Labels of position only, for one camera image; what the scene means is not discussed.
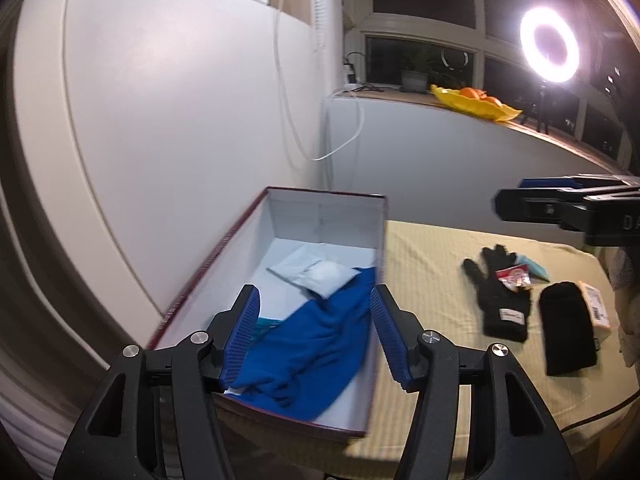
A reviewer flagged wall charger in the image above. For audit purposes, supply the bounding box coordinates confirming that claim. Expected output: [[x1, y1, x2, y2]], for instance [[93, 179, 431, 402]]
[[343, 52, 366, 84]]

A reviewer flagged red-edged white cardboard box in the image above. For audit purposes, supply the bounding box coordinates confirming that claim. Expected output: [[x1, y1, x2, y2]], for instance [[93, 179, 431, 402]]
[[145, 186, 388, 448]]

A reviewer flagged white labelled box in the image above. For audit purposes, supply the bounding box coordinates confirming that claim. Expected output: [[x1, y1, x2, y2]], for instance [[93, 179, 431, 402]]
[[577, 280, 614, 332]]

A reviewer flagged blue cloth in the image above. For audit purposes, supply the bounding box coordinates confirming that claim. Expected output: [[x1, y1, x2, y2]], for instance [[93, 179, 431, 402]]
[[227, 266, 378, 421]]

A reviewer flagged teal patterned item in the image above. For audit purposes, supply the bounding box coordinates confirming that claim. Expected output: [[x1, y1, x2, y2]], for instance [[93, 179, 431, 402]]
[[252, 316, 281, 341]]

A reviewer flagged white looping cable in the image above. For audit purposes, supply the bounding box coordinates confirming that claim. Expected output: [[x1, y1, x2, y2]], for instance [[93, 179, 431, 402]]
[[273, 0, 364, 162]]

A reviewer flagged black cable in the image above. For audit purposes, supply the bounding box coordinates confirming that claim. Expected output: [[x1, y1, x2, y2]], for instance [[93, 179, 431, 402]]
[[559, 389, 640, 434]]

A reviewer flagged black knit glove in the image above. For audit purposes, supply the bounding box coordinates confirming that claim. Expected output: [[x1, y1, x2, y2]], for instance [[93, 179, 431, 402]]
[[462, 244, 531, 343]]

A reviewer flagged pale blue pouch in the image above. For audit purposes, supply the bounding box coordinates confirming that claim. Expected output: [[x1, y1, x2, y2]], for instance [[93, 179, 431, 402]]
[[266, 257, 360, 301]]

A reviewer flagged teal patterned packet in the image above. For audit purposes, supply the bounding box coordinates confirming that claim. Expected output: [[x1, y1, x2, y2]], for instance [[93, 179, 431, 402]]
[[515, 254, 551, 282]]

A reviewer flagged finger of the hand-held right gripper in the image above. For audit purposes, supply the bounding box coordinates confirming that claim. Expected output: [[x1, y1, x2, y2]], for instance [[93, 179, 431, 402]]
[[519, 174, 638, 194], [494, 187, 588, 233]]

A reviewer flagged black tripod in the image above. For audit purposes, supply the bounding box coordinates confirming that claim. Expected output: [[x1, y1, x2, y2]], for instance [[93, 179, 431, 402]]
[[522, 82, 551, 135]]

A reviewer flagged beige striped bed mat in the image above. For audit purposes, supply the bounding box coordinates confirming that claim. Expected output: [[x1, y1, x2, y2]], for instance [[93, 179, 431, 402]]
[[215, 220, 640, 472]]

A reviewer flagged red snack packet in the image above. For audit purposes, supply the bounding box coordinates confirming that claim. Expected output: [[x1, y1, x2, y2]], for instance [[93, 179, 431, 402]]
[[495, 267, 534, 292]]

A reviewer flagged black knit hat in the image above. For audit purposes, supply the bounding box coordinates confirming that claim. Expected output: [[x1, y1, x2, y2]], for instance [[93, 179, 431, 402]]
[[538, 281, 600, 377]]

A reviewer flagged yellow leaf-shaped plate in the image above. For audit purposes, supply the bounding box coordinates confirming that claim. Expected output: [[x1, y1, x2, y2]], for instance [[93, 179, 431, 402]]
[[431, 84, 523, 123]]

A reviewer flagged ring light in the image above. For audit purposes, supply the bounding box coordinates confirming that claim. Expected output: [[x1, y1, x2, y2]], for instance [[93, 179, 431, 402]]
[[520, 6, 581, 83]]

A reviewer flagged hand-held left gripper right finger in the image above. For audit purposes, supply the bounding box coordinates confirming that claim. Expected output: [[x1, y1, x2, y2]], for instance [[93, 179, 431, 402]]
[[369, 284, 581, 480]]

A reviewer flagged potted plant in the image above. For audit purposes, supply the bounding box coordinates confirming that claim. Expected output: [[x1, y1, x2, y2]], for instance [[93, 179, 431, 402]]
[[399, 49, 442, 94]]

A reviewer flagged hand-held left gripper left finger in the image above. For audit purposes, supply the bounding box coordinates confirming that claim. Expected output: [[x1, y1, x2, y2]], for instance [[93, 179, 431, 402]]
[[52, 284, 262, 480]]

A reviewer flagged white corrugated hose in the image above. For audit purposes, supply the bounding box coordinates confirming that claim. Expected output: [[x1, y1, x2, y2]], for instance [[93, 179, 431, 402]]
[[310, 0, 329, 54]]

